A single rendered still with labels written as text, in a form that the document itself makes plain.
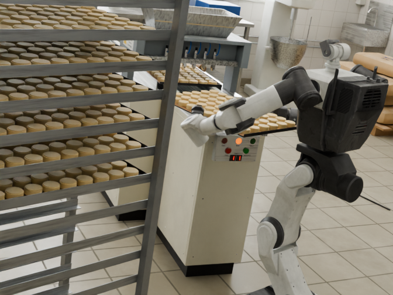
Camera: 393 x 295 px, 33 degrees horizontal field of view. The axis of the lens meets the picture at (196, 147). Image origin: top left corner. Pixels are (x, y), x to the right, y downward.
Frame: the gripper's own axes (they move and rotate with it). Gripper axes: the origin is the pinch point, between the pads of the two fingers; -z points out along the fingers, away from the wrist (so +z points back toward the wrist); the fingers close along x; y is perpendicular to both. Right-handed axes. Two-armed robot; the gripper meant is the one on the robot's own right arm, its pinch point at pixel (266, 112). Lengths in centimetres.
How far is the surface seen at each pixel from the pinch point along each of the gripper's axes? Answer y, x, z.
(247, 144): -8.8, -20.6, -5.5
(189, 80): -78, -9, -42
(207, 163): -3.6, -31.8, -24.0
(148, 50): -69, 7, -67
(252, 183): -15.1, -43.4, 1.2
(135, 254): 121, -21, -45
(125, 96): 130, 33, -54
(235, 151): -6.2, -24.5, -11.2
